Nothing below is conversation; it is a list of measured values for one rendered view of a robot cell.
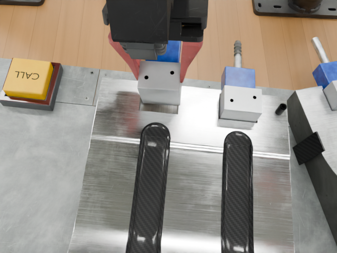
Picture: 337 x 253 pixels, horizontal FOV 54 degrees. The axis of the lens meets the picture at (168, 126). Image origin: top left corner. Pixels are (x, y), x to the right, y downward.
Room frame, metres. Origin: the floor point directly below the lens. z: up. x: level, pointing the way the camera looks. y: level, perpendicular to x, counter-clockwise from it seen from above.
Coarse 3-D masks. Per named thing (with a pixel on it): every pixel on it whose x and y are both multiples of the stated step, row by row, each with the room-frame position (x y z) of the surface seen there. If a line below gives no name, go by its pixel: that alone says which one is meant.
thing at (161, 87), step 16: (176, 48) 0.26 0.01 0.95; (144, 64) 0.22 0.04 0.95; (160, 64) 0.23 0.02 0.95; (176, 64) 0.23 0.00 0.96; (144, 80) 0.20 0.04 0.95; (160, 80) 0.21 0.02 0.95; (176, 80) 0.21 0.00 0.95; (144, 96) 0.20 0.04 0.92; (160, 96) 0.20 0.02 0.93; (176, 96) 0.20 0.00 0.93
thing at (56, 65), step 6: (12, 60) 0.28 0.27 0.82; (54, 72) 0.27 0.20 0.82; (6, 78) 0.24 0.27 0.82; (54, 78) 0.26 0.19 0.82; (54, 84) 0.24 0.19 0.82; (0, 96) 0.21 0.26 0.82; (6, 96) 0.21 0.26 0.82; (48, 96) 0.22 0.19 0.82; (24, 102) 0.21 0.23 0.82; (30, 102) 0.21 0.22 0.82; (36, 102) 0.21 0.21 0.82; (42, 102) 0.21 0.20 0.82; (48, 102) 0.21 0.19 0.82
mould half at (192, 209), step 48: (192, 96) 0.23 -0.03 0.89; (96, 144) 0.14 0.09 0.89; (192, 144) 0.16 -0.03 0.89; (288, 144) 0.18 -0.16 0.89; (96, 192) 0.08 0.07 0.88; (192, 192) 0.10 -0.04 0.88; (288, 192) 0.12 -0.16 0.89; (96, 240) 0.02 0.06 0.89; (192, 240) 0.04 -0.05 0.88; (288, 240) 0.06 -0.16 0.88
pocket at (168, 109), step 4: (140, 100) 0.21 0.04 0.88; (140, 104) 0.21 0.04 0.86; (144, 104) 0.22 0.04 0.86; (148, 104) 0.22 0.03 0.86; (152, 104) 0.22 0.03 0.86; (156, 104) 0.22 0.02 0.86; (160, 104) 0.22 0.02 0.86; (164, 104) 0.22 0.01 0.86; (140, 108) 0.21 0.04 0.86; (144, 108) 0.21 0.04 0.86; (148, 108) 0.21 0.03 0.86; (152, 108) 0.21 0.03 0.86; (156, 108) 0.21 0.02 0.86; (160, 108) 0.21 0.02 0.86; (164, 108) 0.21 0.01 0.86; (168, 108) 0.22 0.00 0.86; (172, 108) 0.22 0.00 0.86; (176, 108) 0.22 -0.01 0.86; (164, 112) 0.21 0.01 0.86; (168, 112) 0.21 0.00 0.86; (172, 112) 0.21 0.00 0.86; (176, 112) 0.21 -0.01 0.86
